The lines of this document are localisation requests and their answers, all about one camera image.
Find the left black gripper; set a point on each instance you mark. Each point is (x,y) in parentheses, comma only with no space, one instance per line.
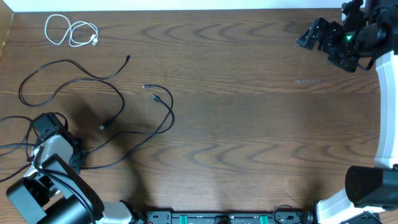
(74,161)

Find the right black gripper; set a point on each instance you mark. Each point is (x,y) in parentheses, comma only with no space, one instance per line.
(331,30)

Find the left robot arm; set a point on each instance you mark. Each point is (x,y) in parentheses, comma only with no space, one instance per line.
(52,190)

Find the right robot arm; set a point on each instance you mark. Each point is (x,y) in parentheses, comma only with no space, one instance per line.
(366,39)

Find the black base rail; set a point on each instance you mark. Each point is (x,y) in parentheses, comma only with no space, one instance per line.
(280,216)

